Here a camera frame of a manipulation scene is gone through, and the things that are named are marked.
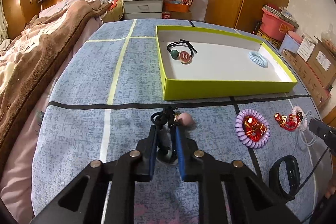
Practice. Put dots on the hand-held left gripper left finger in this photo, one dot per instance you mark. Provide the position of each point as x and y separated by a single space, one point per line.
152 153

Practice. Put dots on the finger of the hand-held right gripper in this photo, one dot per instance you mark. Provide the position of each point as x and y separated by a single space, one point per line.
321 130

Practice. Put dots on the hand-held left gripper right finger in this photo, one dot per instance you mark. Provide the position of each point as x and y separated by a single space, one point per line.
181 154

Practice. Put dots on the black fitness band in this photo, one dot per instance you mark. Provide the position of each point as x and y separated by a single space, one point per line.
292 171

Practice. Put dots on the yellow-green cardboard box tray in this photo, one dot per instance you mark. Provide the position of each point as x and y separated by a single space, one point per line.
223 69

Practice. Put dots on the long open cardboard box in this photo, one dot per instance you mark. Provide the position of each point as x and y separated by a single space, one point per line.
307 74

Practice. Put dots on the brown cardboard box white label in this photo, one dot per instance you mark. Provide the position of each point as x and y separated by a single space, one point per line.
324 61

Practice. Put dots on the light blue bucket pink lid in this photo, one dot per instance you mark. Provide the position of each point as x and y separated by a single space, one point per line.
290 43

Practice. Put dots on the yellow black patterned box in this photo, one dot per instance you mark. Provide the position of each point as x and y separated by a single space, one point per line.
267 36

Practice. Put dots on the pink plastic bucket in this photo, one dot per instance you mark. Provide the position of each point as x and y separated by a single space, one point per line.
273 24

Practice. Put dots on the cola bottle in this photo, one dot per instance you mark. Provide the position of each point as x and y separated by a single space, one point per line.
166 16

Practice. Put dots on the small brown cardboard box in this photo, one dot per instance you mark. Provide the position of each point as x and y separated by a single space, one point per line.
181 16

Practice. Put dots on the orange box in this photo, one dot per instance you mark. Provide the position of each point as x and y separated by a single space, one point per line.
176 7

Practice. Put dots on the brown fleece blanket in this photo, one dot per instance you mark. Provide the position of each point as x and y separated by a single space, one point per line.
39 56

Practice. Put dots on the grey three-drawer nightstand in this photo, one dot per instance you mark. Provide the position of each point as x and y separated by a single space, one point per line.
143 1

